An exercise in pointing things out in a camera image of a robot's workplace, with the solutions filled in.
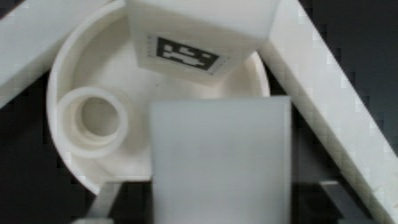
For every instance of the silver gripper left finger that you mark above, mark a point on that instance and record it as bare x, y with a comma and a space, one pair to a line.
99, 213

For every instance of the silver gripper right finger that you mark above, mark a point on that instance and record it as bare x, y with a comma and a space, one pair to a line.
353, 214

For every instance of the white stool leg block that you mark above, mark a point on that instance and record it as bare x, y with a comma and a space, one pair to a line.
223, 161

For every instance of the white round stool seat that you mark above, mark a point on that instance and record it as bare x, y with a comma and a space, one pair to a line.
102, 91

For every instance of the white stool leg tagged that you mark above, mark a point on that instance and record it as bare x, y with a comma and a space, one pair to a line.
198, 35

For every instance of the white L-shaped fence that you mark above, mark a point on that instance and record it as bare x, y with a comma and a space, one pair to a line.
36, 27

